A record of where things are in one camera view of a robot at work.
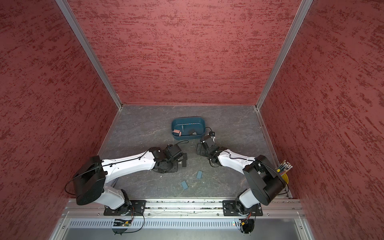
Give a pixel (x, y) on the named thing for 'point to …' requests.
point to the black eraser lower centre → (184, 160)
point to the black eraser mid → (192, 132)
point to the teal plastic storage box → (186, 128)
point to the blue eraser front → (184, 184)
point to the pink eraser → (176, 131)
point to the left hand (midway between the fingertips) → (172, 171)
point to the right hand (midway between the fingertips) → (204, 151)
